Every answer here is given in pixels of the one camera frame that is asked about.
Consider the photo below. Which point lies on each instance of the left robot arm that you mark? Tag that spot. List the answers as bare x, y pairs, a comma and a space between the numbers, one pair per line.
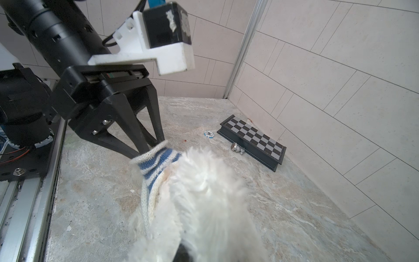
24, 98

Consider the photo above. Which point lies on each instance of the black white chessboard box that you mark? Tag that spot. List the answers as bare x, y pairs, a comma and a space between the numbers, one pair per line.
256, 144

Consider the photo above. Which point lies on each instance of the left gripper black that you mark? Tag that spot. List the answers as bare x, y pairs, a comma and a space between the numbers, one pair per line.
101, 101

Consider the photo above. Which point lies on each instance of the silver chess piece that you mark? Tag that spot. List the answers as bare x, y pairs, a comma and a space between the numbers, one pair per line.
235, 147

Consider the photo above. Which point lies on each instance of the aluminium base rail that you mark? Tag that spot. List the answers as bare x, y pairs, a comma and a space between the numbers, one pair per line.
28, 189

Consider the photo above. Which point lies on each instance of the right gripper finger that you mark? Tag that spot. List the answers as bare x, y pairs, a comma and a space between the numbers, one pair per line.
182, 255

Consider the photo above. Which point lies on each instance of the small poker chip on table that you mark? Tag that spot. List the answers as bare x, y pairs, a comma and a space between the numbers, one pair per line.
209, 134

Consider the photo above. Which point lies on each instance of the blue white striped sweater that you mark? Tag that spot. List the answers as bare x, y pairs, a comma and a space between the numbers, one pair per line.
150, 167

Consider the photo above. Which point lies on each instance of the white teddy bear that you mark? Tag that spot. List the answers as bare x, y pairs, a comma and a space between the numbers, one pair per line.
201, 205

